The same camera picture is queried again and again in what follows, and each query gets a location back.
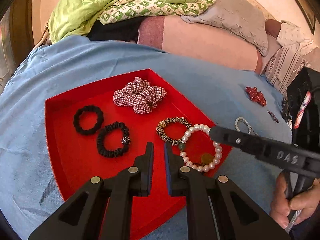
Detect large pearl bracelet with charm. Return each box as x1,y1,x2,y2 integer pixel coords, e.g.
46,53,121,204
178,123,223,173

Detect small pale bead bracelet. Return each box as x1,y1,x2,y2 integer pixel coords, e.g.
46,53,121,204
234,116,258,136

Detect plain black hair tie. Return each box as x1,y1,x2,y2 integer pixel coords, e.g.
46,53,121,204
73,105,105,136

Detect person's right hand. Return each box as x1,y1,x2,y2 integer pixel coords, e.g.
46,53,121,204
270,173,320,229

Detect black hair tie with bead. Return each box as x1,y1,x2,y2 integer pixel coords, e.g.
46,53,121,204
96,121,131,158

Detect red white plaid scrunchie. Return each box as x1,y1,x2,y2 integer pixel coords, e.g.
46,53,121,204
113,76,167,114

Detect black lace scrunchie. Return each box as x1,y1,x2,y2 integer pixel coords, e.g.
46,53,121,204
281,97,291,122

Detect light blue bed blanket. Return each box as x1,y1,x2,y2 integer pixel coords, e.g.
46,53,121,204
1,36,291,239

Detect grey pillow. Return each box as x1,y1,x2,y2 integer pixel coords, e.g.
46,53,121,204
181,0,268,56

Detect white floral pillow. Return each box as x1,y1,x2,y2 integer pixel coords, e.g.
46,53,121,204
277,21,318,56

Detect black folded garment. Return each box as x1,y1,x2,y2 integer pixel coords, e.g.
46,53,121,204
87,17,145,43

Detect pink bolster cushion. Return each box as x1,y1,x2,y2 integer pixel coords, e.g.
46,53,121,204
138,16,263,74

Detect white black dotted scrunchie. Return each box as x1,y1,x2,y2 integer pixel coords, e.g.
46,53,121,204
287,119,293,130

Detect red polka dot scrunchie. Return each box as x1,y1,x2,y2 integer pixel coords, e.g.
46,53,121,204
245,87,267,107

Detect red jewelry tray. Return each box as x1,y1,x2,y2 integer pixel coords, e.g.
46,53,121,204
44,68,233,240

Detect purple braided hair clip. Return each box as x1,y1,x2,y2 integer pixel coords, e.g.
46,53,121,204
267,110,279,124

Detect green quilted comforter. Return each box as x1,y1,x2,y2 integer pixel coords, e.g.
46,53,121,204
47,0,216,43

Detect leopard print hair tie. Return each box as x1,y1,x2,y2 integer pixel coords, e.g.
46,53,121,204
156,116,193,146

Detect striped floral pillow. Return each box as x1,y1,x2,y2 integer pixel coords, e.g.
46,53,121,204
265,47,320,96

